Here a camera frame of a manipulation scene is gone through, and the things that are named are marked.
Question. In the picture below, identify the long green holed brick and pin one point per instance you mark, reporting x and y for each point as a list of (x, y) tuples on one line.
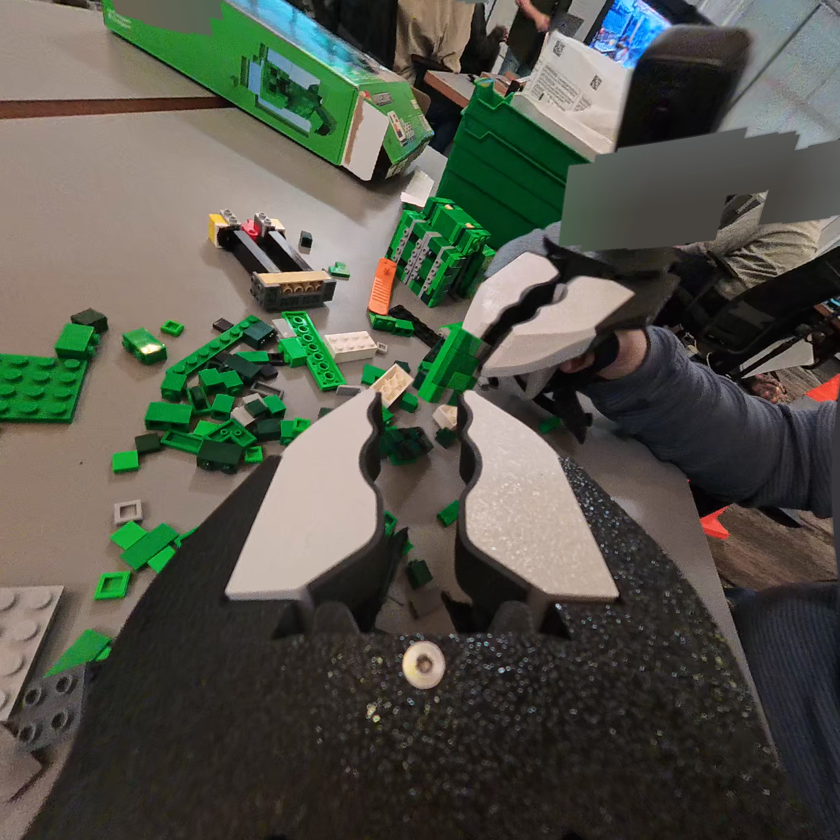
[(313, 351)]

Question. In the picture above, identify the small green corner tile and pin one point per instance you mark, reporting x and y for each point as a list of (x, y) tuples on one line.
[(339, 270)]

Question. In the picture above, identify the green flat tile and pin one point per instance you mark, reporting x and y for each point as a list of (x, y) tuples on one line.
[(149, 546)]

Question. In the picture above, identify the green wedge piece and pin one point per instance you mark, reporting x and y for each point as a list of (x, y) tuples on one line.
[(79, 653)]

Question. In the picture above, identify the green brick block assembly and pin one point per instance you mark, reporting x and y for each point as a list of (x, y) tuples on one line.
[(453, 367)]

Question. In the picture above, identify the cream brick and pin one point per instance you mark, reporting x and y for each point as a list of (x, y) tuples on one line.
[(392, 384)]

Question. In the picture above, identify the person's sweater torso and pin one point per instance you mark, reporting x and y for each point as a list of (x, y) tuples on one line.
[(787, 709)]

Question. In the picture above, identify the green toy set box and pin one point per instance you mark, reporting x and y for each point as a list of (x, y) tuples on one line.
[(275, 72)]

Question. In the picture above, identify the white paper slip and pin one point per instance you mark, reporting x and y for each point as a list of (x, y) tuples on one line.
[(418, 187)]

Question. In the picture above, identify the green brick creature figure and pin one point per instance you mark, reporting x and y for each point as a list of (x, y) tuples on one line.
[(439, 249)]

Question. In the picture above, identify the light grey studded plate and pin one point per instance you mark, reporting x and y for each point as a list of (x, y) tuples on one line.
[(23, 636)]

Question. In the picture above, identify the green plastic bin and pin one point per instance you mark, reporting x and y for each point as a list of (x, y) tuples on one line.
[(499, 121), (489, 149), (479, 172), (485, 210)]

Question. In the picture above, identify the orange brick separator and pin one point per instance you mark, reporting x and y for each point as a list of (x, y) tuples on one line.
[(382, 289)]

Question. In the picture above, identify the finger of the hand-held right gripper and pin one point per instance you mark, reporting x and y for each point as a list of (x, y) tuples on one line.
[(508, 285), (558, 325)]

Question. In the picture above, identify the dark green tile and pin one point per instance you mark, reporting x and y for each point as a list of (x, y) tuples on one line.
[(90, 319)]

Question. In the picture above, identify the green square brick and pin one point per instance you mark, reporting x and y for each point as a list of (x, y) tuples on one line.
[(75, 341)]

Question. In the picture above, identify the large green studded plate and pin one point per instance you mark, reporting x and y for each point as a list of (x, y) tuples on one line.
[(39, 390)]

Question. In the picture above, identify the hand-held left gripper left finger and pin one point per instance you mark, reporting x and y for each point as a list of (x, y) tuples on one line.
[(308, 518)]

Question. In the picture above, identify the glossy green brick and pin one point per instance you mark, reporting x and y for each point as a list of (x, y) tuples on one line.
[(144, 346)]

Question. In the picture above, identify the dark green studded brick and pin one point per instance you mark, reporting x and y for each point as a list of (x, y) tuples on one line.
[(259, 333)]

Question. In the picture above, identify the person's right forearm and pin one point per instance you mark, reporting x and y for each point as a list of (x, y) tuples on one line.
[(709, 420)]

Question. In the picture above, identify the black tan brick assembly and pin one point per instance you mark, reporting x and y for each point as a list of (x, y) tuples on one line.
[(289, 289)]

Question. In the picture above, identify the white printed box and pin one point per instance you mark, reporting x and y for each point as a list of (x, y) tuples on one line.
[(571, 85)]

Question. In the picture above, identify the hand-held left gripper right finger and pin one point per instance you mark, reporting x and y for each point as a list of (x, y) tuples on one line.
[(531, 518)]

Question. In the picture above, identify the black studded plate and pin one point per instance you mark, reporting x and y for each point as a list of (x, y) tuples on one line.
[(420, 327)]

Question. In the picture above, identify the white studded brick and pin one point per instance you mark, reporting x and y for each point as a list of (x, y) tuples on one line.
[(351, 346)]

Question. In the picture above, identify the blue lit screen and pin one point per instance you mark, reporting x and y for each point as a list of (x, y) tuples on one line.
[(630, 29)]

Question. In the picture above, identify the dark grey studded plate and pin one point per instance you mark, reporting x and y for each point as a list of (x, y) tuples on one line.
[(49, 712)]

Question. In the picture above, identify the orange grey striped object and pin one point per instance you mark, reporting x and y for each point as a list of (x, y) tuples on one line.
[(823, 388)]

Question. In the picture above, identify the dark green brick cluster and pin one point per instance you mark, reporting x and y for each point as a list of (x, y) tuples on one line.
[(405, 446)]

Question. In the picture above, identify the black rounded object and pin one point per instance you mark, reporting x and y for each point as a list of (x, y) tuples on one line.
[(682, 85)]

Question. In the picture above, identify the grey desk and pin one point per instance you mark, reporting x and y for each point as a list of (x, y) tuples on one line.
[(98, 197), (52, 59)]

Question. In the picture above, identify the small white brick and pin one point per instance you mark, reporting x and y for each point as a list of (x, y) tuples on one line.
[(445, 417)]

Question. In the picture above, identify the person's right hand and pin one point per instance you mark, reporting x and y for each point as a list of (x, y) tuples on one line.
[(633, 341)]

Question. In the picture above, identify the small green brick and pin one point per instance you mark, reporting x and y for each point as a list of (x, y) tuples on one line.
[(448, 513)]

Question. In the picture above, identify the green frame tile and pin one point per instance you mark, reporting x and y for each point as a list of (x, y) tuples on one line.
[(172, 328), (112, 585)]

